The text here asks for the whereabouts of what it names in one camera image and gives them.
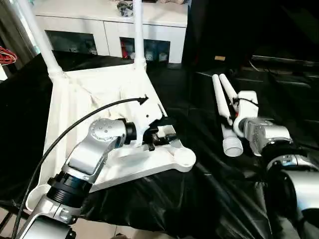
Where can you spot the white plastic table leg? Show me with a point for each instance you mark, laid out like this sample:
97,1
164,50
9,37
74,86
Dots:
138,30
229,87
224,109
40,40

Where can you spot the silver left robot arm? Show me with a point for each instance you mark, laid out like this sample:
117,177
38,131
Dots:
89,154

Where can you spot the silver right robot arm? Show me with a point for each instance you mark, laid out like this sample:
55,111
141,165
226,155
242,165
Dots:
284,149

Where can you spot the black work mat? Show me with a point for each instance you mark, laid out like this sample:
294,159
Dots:
209,199

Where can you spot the white plastic table top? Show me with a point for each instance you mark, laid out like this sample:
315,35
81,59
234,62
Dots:
84,94

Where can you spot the small yellow tag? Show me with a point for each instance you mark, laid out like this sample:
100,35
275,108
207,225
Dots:
220,58

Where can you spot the white cabinet with glass doors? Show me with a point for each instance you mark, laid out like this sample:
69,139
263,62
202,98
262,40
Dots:
94,27

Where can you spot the shiny ornament on cabinet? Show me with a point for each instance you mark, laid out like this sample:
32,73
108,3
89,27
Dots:
124,7

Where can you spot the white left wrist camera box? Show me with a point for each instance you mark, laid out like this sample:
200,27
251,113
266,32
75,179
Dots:
147,117

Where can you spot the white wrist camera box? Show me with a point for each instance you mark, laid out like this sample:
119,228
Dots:
147,117
245,107

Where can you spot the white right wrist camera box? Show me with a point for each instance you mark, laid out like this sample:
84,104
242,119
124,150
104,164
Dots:
245,107

